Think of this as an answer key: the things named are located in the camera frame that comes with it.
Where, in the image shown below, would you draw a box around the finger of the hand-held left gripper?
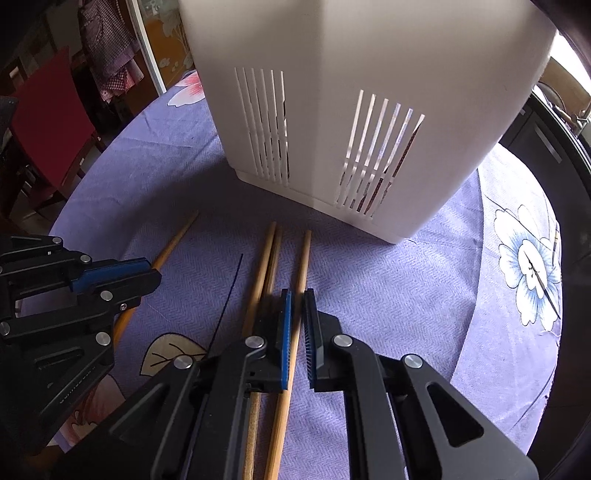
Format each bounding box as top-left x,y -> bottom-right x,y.
0,234 -> 151,302
0,269 -> 163,345

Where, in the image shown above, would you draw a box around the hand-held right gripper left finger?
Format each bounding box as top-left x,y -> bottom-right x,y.
51,289 -> 293,480

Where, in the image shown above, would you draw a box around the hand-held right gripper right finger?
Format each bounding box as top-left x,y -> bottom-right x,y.
302,288 -> 539,480

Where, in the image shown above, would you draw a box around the reddish brown chopstick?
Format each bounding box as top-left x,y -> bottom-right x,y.
344,126 -> 419,214

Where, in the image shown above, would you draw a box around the white slotted utensil holder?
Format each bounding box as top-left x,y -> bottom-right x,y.
178,0 -> 557,246

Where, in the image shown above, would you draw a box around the purple floral tablecloth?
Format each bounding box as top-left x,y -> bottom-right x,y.
48,69 -> 567,480

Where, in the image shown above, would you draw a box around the red chair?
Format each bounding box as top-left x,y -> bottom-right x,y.
8,45 -> 105,219

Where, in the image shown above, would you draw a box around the checkered apron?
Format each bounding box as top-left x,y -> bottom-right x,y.
76,0 -> 142,100

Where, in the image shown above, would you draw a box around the sliding glass door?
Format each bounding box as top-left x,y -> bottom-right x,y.
126,0 -> 195,96

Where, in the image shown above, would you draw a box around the dark lower cabinets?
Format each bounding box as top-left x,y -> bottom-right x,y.
499,85 -> 591,241

